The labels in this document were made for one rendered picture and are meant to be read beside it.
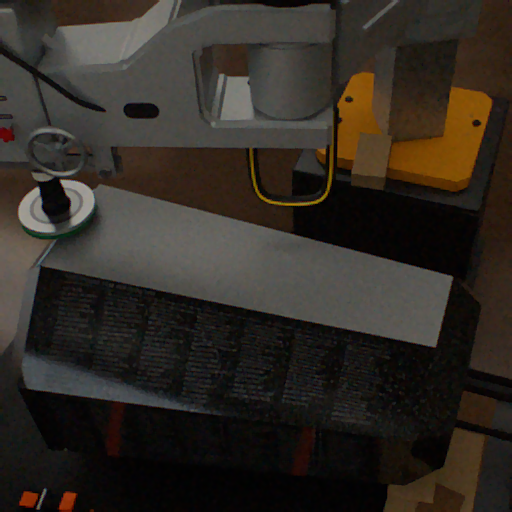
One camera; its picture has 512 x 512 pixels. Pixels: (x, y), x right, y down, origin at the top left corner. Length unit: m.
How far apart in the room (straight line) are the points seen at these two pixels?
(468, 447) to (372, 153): 0.93
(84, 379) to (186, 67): 0.88
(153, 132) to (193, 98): 0.14
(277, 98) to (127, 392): 0.86
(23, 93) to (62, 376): 0.76
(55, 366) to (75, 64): 0.82
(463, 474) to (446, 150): 0.98
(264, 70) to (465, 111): 1.10
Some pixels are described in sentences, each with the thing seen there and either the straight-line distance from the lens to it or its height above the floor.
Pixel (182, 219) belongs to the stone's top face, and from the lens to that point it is 2.14.
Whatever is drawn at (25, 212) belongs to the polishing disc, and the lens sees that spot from 2.20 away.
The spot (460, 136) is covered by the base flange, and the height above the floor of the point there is 0.78.
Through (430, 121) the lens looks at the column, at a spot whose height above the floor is 0.85.
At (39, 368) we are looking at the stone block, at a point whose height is 0.65.
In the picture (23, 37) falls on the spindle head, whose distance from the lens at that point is 1.74.
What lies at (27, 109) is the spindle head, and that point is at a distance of 1.84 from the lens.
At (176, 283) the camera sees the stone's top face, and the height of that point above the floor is 0.84.
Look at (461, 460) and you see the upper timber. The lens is 2.39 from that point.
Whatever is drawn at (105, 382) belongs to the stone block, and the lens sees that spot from 2.06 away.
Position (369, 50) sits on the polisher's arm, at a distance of 1.90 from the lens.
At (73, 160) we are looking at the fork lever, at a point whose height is 1.11.
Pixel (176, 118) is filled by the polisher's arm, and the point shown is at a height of 1.28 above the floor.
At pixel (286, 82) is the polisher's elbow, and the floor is 1.37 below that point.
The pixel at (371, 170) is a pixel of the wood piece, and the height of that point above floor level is 0.83.
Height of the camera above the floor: 2.32
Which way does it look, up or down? 47 degrees down
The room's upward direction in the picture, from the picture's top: 4 degrees counter-clockwise
